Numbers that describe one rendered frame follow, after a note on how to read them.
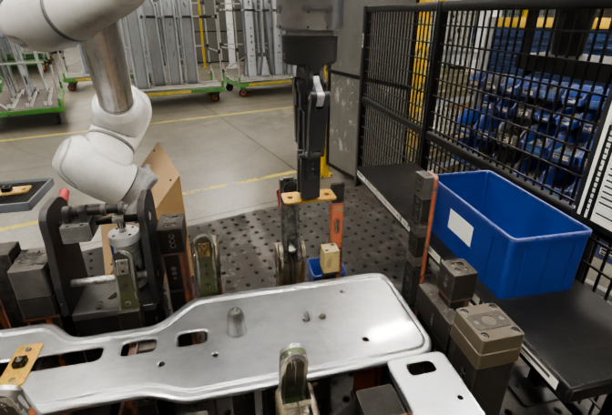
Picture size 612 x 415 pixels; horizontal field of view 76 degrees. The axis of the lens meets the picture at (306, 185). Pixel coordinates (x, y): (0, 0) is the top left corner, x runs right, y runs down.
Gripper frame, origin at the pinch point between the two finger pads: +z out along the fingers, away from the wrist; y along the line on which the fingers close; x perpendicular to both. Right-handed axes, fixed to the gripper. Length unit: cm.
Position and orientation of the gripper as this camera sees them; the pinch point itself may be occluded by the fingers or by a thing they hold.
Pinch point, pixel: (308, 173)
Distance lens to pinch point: 60.3
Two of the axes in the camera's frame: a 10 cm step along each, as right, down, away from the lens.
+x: 9.7, -0.9, 2.1
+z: -0.1, 9.2, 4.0
